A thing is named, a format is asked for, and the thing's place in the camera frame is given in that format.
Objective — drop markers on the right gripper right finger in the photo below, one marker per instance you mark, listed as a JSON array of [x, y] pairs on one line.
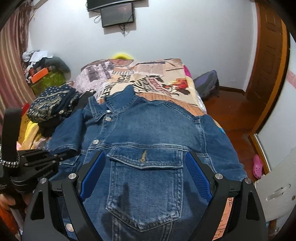
[[234, 211]]

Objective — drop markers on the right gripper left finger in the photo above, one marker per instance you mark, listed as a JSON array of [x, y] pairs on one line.
[[44, 221]]

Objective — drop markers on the blue denim jacket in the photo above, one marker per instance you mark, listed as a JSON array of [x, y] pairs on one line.
[[143, 166]]

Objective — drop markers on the grey green clothes pile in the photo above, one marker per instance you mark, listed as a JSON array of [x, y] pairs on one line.
[[43, 59]]

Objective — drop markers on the person left hand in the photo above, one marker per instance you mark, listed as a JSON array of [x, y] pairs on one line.
[[7, 201]]

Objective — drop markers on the yellow garment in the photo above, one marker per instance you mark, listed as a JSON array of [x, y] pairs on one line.
[[29, 137]]

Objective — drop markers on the white cardboard box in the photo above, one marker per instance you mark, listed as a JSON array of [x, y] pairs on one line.
[[276, 190]]

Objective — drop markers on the pink croc shoe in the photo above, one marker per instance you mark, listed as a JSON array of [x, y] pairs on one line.
[[257, 168]]

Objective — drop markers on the striped maroon curtain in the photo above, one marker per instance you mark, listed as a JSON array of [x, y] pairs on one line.
[[15, 92]]

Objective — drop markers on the navy patterned folded cloth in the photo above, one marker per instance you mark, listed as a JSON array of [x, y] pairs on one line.
[[54, 101]]

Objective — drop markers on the green patterned storage box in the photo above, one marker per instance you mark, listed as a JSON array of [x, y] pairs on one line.
[[53, 78]]

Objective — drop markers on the orange box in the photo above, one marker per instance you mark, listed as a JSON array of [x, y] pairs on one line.
[[39, 75]]

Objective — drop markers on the wooden door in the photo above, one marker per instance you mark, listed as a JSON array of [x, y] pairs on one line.
[[270, 64]]

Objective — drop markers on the purple grey backpack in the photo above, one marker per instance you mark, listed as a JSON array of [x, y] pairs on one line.
[[207, 85]]

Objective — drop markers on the yellow round pillow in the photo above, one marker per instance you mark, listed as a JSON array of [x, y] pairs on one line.
[[122, 56]]

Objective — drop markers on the newspaper print bed blanket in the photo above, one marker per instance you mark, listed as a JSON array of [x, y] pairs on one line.
[[148, 78]]

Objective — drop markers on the wall mounted black monitor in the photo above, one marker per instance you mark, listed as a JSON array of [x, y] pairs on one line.
[[114, 13]]

